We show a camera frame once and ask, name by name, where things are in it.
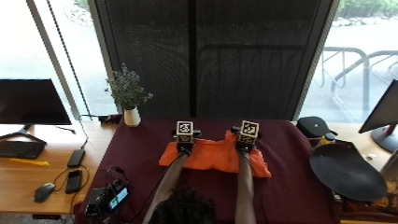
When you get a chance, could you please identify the yellow flat strip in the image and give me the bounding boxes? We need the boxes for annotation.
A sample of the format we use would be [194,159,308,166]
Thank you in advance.
[9,157,50,167]

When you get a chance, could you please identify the black monitor with round base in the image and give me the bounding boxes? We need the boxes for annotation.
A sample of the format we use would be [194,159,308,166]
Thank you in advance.
[356,78,398,154]

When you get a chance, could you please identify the black power bank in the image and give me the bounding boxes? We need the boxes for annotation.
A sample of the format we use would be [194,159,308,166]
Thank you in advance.
[66,148,86,169]

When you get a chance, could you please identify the orange cloth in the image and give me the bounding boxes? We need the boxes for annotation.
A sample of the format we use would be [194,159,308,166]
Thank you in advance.
[158,129,272,179]

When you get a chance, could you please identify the person's left hand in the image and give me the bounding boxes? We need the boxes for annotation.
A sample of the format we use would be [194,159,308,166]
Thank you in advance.
[171,129,202,156]

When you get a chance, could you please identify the black cap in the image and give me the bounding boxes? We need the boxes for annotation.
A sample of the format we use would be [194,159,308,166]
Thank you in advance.
[295,116,339,140]

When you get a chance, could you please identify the black computer mouse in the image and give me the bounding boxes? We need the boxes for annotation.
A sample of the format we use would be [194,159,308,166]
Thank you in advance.
[31,182,57,203]

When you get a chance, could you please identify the white marker cube on left glove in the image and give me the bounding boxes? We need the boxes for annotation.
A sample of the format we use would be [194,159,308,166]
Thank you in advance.
[175,120,195,144]

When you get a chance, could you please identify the green flowering plant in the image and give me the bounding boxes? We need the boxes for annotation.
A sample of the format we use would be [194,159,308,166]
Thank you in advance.
[103,63,154,111]

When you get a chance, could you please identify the black keyboard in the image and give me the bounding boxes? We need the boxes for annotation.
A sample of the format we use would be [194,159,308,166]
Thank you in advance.
[0,140,47,161]

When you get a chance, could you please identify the grey metal bike rack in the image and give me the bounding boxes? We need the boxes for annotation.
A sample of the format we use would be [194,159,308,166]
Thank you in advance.
[312,46,398,120]

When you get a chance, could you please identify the black smartphone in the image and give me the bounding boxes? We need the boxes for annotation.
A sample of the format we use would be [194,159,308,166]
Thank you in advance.
[65,169,83,195]

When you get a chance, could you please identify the grey window frame post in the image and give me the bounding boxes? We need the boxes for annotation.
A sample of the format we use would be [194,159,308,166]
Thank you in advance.
[25,0,83,121]

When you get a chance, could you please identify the black monitor with thin stand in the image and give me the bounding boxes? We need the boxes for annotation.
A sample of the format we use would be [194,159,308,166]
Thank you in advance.
[0,77,77,146]

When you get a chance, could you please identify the black cable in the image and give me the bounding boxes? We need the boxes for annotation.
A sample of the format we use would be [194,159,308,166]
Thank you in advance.
[51,163,90,215]

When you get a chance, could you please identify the white marker cube on right glove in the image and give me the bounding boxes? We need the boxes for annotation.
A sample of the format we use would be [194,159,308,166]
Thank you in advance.
[236,119,260,146]

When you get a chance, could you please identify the person's right hand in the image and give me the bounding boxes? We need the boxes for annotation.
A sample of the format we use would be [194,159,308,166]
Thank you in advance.
[230,125,263,153]

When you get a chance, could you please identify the maroon tablecloth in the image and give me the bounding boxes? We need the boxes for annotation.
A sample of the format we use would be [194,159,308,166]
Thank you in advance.
[73,118,343,224]

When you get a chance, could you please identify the dark mesh window screen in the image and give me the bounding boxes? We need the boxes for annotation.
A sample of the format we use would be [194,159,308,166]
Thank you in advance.
[86,0,340,121]

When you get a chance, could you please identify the white vase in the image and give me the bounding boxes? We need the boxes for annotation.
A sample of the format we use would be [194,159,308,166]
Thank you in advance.
[123,106,142,128]

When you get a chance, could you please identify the black recording device with screen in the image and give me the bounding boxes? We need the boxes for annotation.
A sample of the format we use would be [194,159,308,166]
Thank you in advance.
[83,166,131,217]

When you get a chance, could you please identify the white marker cube on glove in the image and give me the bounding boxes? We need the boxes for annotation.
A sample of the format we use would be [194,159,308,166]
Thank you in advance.
[236,119,260,146]
[175,120,195,144]

